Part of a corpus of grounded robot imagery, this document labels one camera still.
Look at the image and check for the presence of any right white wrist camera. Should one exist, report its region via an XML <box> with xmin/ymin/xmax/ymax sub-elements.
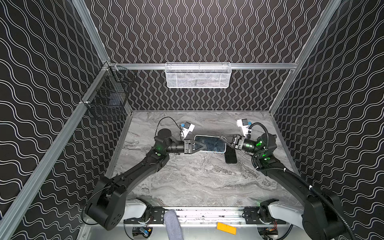
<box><xmin>237</xmin><ymin>119</ymin><xmax>252</xmax><ymax>138</ymax></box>

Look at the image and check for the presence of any yellow flat block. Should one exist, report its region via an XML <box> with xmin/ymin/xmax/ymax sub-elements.
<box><xmin>217</xmin><ymin>223</ymin><xmax>237</xmax><ymax>235</ymax></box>

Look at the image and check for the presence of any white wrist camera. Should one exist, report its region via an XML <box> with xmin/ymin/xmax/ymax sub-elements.
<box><xmin>237</xmin><ymin>119</ymin><xmax>252</xmax><ymax>138</ymax></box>
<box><xmin>180</xmin><ymin>122</ymin><xmax>195</xmax><ymax>140</ymax></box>

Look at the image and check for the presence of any white wire basket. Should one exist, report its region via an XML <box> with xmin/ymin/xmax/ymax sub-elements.
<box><xmin>165</xmin><ymin>62</ymin><xmax>232</xmax><ymax>89</ymax></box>

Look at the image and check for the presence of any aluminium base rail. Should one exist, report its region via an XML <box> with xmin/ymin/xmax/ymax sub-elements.
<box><xmin>83</xmin><ymin>205</ymin><xmax>319</xmax><ymax>226</ymax></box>

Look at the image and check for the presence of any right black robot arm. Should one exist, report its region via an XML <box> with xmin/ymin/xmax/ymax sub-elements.
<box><xmin>220</xmin><ymin>133</ymin><xmax>356</xmax><ymax>240</ymax></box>

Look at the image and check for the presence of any light blue phone case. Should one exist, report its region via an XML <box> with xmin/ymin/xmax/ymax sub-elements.
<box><xmin>193</xmin><ymin>134</ymin><xmax>227</xmax><ymax>154</ymax></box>

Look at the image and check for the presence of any black wire basket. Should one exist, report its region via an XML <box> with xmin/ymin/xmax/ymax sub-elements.
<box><xmin>85</xmin><ymin>64</ymin><xmax>137</xmax><ymax>122</ymax></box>

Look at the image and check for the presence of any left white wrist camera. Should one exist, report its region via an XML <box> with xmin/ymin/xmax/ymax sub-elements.
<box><xmin>180</xmin><ymin>122</ymin><xmax>195</xmax><ymax>140</ymax></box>

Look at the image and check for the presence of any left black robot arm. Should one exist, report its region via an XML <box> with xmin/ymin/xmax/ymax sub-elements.
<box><xmin>84</xmin><ymin>129</ymin><xmax>206</xmax><ymax>231</ymax></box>

